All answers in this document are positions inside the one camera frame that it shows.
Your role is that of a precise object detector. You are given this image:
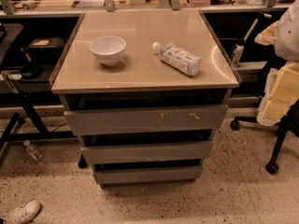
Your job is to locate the black office chair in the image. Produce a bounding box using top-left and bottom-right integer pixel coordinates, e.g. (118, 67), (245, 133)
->
(230, 102), (299, 175)

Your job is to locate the plastic bottle on floor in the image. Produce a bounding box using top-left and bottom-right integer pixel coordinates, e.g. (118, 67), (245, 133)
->
(23, 140), (44, 161)

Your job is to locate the grey top drawer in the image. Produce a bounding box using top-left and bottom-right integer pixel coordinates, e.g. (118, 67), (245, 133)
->
(64, 105), (228, 135)

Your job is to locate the grey drawer cabinet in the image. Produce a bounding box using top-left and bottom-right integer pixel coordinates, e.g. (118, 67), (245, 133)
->
(49, 9), (242, 190)

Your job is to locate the grey drawer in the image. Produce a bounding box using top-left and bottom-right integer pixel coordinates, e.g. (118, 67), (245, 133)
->
(81, 141), (212, 164)
(64, 105), (228, 135)
(93, 165), (203, 185)

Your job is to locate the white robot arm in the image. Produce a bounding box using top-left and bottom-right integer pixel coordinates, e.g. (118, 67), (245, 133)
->
(254, 0), (299, 126)

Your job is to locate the white spray bottle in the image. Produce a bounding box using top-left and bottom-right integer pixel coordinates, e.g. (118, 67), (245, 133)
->
(232, 39), (244, 66)

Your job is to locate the black box under bench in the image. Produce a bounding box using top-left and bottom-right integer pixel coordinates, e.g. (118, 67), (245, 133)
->
(27, 36), (65, 64)

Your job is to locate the grey bottom drawer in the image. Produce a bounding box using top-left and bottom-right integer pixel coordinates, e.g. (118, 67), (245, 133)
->
(93, 165), (203, 185)

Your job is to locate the white sneaker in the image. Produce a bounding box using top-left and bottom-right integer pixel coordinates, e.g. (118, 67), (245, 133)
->
(0, 201), (42, 224)

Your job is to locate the black table frame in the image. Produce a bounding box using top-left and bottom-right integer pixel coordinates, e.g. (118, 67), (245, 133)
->
(0, 23), (78, 166)

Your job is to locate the grey middle drawer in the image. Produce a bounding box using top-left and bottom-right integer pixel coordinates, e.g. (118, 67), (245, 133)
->
(81, 141), (212, 164)

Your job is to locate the lying plastic bottle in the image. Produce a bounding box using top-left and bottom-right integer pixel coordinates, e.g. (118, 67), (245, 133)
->
(152, 42), (202, 77)

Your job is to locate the white bowl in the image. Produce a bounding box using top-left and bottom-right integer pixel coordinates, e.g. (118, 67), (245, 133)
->
(90, 35), (126, 66)

